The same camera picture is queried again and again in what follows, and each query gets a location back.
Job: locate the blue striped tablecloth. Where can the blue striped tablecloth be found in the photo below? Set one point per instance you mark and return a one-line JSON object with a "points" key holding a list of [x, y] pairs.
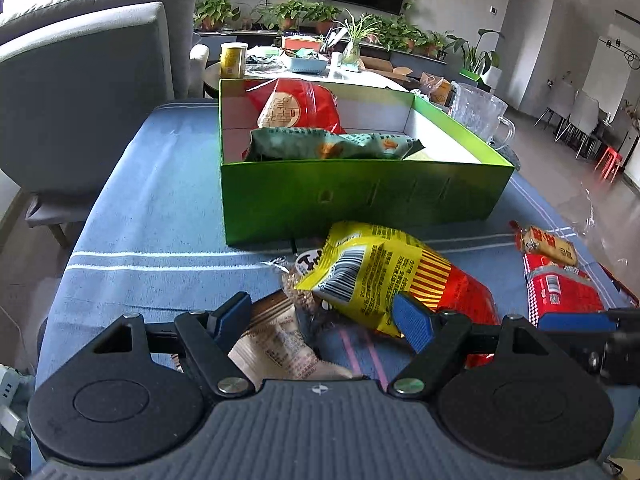
{"points": [[150, 210]]}

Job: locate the white dining chair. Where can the white dining chair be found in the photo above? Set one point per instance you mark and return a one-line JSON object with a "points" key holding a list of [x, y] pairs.
{"points": [[587, 115], [555, 105]]}

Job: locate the grey armchair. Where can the grey armchair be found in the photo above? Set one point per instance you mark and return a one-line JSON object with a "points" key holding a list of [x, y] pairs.
{"points": [[75, 85]]}

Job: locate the open cardboard box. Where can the open cardboard box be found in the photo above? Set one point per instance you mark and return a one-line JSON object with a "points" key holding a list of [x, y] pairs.
{"points": [[380, 65]]}

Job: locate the white coffee table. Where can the white coffee table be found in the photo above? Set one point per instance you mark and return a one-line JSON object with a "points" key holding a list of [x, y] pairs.
{"points": [[350, 77]]}

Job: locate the grey television stand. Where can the grey television stand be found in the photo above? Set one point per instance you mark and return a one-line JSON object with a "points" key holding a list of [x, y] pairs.
{"points": [[400, 55]]}

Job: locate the potted pothos plant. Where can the potted pothos plant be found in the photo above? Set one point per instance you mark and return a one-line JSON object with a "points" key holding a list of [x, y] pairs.
{"points": [[322, 15], [215, 10], [285, 12], [405, 35]]}

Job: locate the red white biscuit packet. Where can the red white biscuit packet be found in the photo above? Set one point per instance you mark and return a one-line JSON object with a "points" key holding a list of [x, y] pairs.
{"points": [[560, 280]]}

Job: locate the red stool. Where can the red stool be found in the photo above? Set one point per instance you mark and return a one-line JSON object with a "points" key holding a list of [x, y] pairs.
{"points": [[607, 160]]}

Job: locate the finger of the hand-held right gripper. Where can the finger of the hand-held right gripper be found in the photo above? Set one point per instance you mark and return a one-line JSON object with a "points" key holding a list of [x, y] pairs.
{"points": [[575, 321]]}

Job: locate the glass pitcher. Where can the glass pitcher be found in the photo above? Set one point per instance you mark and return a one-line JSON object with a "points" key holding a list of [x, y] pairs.
{"points": [[475, 110]]}

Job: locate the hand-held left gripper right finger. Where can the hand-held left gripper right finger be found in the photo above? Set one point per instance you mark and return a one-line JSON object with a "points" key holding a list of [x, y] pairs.
{"points": [[415, 322]]}

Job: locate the yellow red snack packet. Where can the yellow red snack packet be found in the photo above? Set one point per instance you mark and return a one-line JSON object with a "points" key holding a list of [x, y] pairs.
{"points": [[380, 265]]}

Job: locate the white power strip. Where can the white power strip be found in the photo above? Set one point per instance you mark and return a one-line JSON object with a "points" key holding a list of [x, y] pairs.
{"points": [[10, 390]]}

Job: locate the orange tissue box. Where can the orange tissue box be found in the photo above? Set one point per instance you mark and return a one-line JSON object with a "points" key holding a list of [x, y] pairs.
{"points": [[300, 42]]}

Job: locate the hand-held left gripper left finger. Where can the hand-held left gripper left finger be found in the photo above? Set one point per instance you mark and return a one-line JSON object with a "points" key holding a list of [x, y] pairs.
{"points": [[232, 317]]}

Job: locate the clear plastic bag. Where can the clear plastic bag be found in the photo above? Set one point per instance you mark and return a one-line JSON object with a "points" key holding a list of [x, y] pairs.
{"points": [[595, 220]]}

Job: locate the green cardboard box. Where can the green cardboard box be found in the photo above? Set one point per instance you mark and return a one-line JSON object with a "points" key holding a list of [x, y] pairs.
{"points": [[350, 195]]}

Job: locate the peace lily in white planter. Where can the peace lily in white planter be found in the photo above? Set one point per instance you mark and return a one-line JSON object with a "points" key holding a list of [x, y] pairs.
{"points": [[490, 75]]}

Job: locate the green snack packet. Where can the green snack packet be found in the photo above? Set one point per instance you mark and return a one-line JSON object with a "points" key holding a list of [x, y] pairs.
{"points": [[300, 145]]}

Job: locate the yellow can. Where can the yellow can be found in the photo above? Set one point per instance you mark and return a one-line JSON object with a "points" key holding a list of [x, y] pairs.
{"points": [[232, 60]]}

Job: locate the blue basket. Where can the blue basket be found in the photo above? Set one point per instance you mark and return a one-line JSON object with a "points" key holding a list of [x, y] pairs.
{"points": [[305, 64]]}

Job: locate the beige brown snack packet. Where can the beige brown snack packet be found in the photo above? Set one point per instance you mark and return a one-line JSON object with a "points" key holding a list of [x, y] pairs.
{"points": [[280, 350]]}

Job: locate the spider plant in vase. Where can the spider plant in vase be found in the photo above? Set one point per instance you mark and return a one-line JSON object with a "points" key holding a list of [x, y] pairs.
{"points": [[350, 52]]}

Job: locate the orange bag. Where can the orange bag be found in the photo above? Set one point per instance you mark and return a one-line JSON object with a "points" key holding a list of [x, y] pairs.
{"points": [[440, 91]]}

